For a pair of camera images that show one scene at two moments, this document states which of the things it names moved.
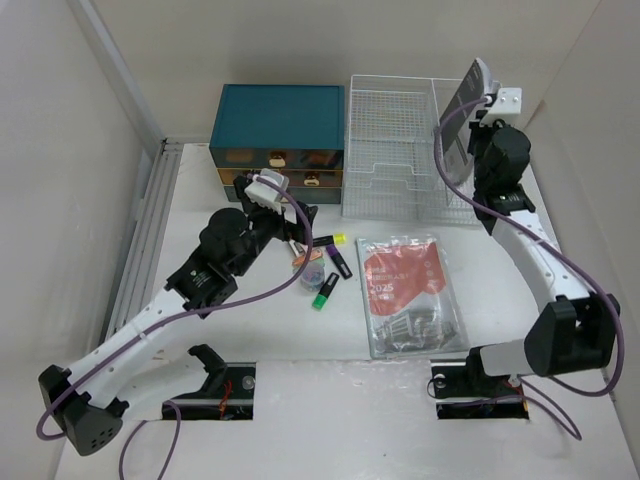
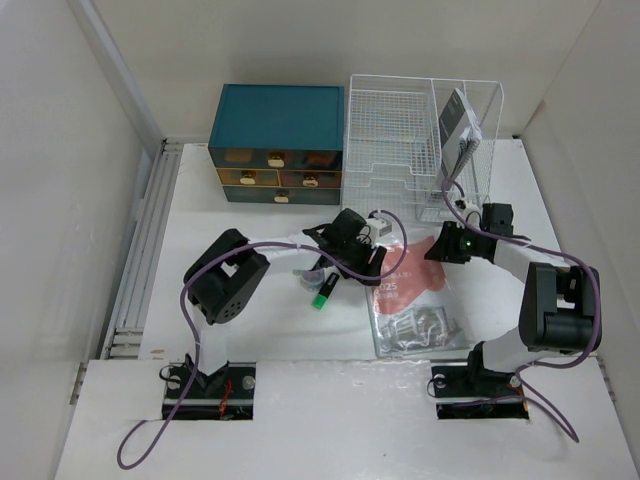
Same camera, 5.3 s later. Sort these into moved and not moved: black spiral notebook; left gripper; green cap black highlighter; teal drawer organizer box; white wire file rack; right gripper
Moved: right gripper; left gripper; black spiral notebook
Not moved: teal drawer organizer box; green cap black highlighter; white wire file rack
